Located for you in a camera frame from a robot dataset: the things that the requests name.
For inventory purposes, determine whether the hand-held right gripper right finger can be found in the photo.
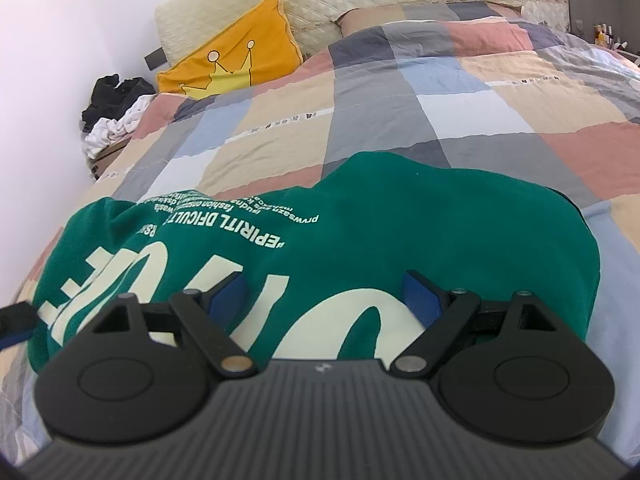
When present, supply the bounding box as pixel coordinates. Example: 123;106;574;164
389;269;559;375

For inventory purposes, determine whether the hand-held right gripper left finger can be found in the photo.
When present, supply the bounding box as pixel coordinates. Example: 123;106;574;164
90;272;254;375

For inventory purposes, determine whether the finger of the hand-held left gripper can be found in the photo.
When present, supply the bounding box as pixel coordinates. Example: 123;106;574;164
0;301;39;350

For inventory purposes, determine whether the green hoodie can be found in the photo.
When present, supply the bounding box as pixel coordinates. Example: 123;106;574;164
27;151;601;376

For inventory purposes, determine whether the white clothes pile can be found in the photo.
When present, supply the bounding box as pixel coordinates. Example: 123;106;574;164
82;94;156;158

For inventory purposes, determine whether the brown cardboard box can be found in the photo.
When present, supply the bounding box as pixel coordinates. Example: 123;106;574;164
87;137;133;181

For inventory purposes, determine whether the patchwork quilt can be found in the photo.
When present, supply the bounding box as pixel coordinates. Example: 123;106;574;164
0;2;640;466

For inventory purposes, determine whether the yellow crown pillow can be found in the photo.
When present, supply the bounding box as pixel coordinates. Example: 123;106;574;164
156;0;304;101

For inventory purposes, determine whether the patchwork pillow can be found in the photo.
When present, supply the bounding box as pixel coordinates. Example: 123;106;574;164
334;1;523;38

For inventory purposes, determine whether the cluster of small bottles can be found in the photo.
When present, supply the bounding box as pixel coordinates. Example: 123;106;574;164
592;22;631;51

